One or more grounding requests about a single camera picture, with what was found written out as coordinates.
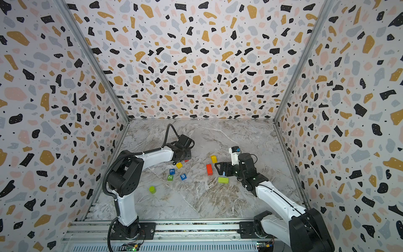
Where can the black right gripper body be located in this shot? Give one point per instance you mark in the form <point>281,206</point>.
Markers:
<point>231,169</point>

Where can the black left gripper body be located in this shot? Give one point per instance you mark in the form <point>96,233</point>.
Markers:
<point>187,155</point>

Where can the lime green rectangular block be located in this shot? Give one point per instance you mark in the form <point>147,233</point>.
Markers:
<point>223,180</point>

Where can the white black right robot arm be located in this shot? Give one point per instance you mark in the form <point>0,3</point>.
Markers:
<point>303,230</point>

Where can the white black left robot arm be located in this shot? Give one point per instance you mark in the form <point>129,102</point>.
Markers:
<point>123,177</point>

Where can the yellow triangular wood block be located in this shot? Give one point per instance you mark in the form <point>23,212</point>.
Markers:
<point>214,159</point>

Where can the lime green cylinder block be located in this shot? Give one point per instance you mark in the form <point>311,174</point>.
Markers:
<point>152,189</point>

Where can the blue number cube nine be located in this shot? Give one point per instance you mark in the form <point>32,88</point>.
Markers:
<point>183,177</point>

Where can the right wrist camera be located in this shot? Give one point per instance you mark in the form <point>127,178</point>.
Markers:
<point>234,153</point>

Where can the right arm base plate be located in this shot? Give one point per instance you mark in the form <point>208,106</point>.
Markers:
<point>252,230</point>

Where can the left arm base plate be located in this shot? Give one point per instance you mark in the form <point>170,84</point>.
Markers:
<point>136,231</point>

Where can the aluminium left corner post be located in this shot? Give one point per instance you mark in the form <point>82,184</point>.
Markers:
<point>86,49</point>

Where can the aluminium corner post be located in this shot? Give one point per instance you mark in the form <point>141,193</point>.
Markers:
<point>86,49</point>
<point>304,57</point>

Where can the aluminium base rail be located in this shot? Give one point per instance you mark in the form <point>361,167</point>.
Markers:
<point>186,235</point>

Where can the aluminium right corner post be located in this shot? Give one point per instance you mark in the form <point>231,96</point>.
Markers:
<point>304,57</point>

